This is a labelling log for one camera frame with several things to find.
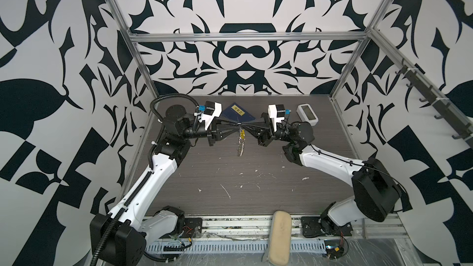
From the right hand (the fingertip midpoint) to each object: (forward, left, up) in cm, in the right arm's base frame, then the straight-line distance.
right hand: (244, 129), depth 59 cm
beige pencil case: (-29, -12, -36) cm, 47 cm away
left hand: (+3, +1, 0) cm, 3 cm away
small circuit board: (-28, -34, -40) cm, 59 cm away
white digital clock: (+33, -37, -34) cm, 60 cm away
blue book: (+37, +3, -37) cm, 53 cm away
